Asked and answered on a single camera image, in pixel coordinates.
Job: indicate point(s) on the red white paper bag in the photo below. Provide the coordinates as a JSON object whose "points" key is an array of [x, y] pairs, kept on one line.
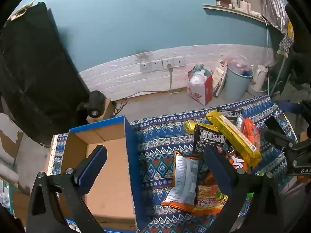
{"points": [[201, 94]]}

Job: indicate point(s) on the blue patterned blanket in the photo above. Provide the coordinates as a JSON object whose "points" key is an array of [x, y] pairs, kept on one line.
{"points": [[158, 150]]}

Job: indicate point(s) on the white wall socket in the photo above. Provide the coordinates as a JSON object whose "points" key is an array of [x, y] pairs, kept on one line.
{"points": [[165, 62], [145, 68], [157, 65], [179, 61]]}

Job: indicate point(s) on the blue cardboard box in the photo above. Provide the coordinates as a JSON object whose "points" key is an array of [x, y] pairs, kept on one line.
{"points": [[115, 187]]}

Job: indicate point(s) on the shiny gold snack packet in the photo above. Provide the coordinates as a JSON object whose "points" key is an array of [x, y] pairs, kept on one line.
{"points": [[192, 127]]}

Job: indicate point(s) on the green peanut snack bag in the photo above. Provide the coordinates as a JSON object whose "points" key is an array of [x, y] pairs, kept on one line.
{"points": [[249, 195]]}

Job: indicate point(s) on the white plastic bag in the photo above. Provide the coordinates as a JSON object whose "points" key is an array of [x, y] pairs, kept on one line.
{"points": [[198, 79]]}

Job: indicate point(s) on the orange black octopus snack bag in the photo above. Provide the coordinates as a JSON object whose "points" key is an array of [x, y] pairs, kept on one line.
{"points": [[237, 162]]}

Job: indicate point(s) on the beige crumpled cloth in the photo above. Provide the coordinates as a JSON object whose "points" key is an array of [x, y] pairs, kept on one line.
{"points": [[21, 11]]}

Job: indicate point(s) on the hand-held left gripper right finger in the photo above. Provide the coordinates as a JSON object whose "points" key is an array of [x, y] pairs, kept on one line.
{"points": [[217, 172]]}

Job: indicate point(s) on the black round fan heater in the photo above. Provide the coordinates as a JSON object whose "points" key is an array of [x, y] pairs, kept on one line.
{"points": [[94, 102]]}

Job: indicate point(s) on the black cloth cover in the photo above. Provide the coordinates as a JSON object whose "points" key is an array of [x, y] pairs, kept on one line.
{"points": [[36, 77]]}

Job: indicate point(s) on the chevron patterned cloth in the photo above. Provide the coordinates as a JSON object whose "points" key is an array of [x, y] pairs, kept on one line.
{"points": [[285, 43]]}

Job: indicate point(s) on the white peeling door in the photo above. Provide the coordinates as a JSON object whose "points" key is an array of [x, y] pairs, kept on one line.
{"points": [[11, 145]]}

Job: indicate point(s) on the long yellow biscuit pack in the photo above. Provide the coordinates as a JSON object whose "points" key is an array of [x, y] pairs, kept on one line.
{"points": [[233, 136]]}

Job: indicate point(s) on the orange silver-backed snack bag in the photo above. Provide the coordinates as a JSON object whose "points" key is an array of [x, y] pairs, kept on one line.
{"points": [[183, 179]]}

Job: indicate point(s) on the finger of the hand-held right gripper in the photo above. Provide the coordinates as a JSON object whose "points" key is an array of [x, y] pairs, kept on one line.
{"points": [[279, 136], [290, 107]]}

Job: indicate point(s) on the red orange snack bag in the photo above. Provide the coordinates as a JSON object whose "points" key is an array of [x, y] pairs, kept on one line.
{"points": [[251, 132]]}

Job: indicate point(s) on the clear plastic bin liner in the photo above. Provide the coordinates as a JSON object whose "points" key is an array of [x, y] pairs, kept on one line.
{"points": [[239, 64]]}

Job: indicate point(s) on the white electric kettle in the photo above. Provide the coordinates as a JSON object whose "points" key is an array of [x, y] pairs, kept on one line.
{"points": [[258, 79]]}

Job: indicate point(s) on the black snack packet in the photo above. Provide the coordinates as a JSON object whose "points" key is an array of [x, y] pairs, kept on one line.
{"points": [[209, 136], [230, 116]]}

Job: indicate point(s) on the orange noodle-print snack bag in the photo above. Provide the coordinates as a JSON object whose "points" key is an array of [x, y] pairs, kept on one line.
{"points": [[210, 202]]}

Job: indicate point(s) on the grey cloth pile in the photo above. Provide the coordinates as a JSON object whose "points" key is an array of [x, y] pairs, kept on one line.
{"points": [[295, 92]]}

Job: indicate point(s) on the wooden wall shelf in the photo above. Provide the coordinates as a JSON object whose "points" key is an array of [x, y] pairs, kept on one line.
{"points": [[230, 9]]}

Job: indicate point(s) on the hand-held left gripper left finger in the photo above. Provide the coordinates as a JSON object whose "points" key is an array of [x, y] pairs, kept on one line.
{"points": [[94, 170]]}

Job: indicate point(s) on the small brown cardboard box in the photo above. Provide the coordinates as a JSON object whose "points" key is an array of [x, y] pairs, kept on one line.
{"points": [[108, 109]]}

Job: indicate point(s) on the white red flat carton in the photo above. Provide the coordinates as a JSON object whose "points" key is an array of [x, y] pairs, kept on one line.
{"points": [[218, 77]]}

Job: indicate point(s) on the light blue trash bin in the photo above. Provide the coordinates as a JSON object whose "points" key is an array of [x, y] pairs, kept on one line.
{"points": [[234, 87]]}

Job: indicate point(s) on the silver foil sheet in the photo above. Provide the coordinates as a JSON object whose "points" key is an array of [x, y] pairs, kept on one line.
{"points": [[273, 2]]}

